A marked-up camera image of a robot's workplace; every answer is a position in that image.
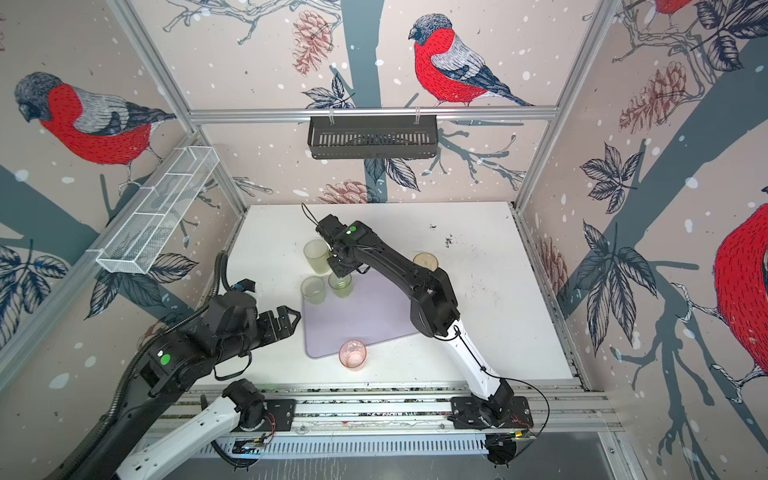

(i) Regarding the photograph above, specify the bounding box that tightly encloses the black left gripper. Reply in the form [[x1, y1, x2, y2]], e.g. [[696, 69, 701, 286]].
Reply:
[[220, 301, 305, 363]]

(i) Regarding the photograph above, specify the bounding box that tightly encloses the clear green glass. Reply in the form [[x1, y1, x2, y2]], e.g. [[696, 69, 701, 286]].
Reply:
[[328, 272, 353, 298]]

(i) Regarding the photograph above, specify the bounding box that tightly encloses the pale green textured glass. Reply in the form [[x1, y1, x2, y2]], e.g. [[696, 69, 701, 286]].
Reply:
[[300, 276, 326, 305]]

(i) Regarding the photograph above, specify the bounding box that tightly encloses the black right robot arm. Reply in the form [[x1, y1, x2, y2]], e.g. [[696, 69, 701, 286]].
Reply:
[[315, 214, 514, 429]]

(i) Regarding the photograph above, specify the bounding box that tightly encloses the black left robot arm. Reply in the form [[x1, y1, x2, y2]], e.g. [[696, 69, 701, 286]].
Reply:
[[50, 291, 301, 479]]

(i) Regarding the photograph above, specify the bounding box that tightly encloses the lilac plastic tray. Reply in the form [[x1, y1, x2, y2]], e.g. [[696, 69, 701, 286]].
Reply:
[[301, 270, 417, 359]]

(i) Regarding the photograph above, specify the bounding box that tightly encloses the pale green frosted tall glass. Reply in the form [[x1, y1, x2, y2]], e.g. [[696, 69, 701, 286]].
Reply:
[[303, 239, 330, 275]]

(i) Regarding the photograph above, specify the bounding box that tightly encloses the pink clear glass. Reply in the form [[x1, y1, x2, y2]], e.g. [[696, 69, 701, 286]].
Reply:
[[338, 339, 367, 370]]

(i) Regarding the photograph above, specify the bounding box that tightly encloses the yellow clear glass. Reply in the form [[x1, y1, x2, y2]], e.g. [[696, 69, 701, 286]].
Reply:
[[413, 252, 439, 271]]

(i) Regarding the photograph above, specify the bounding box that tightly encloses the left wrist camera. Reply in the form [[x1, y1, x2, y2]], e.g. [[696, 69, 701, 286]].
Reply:
[[231, 279, 256, 294]]

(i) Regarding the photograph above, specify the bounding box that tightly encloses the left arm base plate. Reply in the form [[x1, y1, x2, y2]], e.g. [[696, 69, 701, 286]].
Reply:
[[237, 399, 297, 434]]

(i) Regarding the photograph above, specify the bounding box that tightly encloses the aluminium mounting rail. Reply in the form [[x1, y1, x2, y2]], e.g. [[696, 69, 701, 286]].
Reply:
[[128, 383, 625, 436]]

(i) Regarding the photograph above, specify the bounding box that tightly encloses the black wall basket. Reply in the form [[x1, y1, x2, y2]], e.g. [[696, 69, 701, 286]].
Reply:
[[307, 115, 439, 160]]

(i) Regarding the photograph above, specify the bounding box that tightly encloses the white wire mesh shelf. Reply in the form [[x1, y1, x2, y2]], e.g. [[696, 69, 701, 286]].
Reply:
[[96, 146, 219, 274]]

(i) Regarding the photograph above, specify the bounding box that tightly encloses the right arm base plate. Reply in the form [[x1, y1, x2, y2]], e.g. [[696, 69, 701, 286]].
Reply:
[[448, 396, 534, 430]]

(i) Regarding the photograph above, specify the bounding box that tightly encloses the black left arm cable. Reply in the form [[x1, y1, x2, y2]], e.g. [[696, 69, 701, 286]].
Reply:
[[59, 250, 271, 470]]

